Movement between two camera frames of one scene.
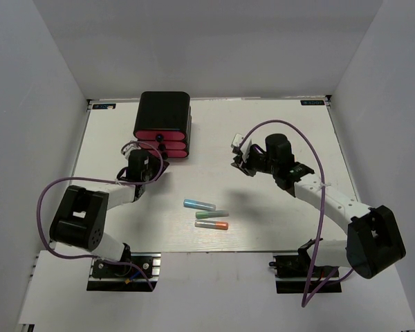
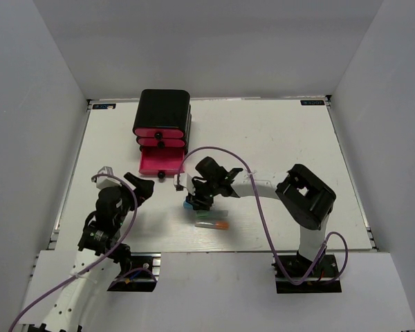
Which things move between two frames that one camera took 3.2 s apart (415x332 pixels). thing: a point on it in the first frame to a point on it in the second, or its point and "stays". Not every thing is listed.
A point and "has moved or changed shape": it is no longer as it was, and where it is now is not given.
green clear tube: x=201 y=214 stays
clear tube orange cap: x=212 y=225 stays
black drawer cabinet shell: x=164 y=111 stays
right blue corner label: x=312 y=102 stays
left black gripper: x=155 y=161 to x=144 y=189
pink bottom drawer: x=171 y=153 has moved or changed shape
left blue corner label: x=104 y=106 stays
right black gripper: x=245 y=167 to x=196 y=200
